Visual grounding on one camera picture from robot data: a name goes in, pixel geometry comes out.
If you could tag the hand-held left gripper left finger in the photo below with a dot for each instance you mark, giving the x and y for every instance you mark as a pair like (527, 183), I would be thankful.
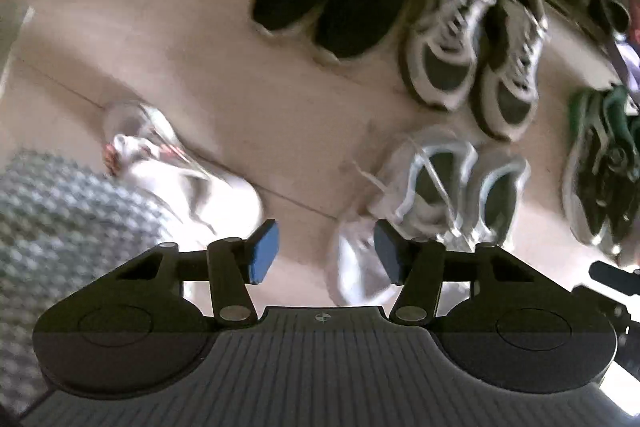
(262, 252)

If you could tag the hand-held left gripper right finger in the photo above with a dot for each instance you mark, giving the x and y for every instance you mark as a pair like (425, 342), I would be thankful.
(389, 252)

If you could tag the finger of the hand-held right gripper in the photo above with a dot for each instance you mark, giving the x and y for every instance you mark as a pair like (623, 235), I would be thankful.
(617, 278)
(600, 304)

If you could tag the black teal sneaker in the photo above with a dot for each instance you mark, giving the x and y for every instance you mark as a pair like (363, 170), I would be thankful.
(590, 187)
(631, 187)

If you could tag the grey white sneaker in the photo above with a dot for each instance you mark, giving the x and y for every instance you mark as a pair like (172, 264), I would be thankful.
(510, 97)
(445, 57)

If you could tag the pale silver sneaker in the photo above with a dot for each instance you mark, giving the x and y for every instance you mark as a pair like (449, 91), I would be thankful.
(430, 187)
(500, 202)

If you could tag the white pink sneaker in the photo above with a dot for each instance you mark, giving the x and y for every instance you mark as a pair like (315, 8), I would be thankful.
(200, 187)

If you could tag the person's checked trousers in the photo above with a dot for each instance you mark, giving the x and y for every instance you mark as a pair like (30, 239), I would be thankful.
(60, 232)

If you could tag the purple cloth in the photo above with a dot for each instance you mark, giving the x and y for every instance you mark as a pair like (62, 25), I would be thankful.
(625, 62)

